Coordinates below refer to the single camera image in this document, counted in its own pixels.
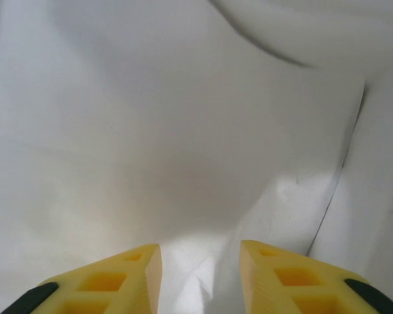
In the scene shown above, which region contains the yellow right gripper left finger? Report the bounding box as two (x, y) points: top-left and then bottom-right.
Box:
(1, 243), (164, 314)

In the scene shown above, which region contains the printed paper carrier bag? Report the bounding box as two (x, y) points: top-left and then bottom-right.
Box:
(0, 0), (393, 314)

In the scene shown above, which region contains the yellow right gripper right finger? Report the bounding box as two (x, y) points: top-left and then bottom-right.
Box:
(241, 240), (392, 314)

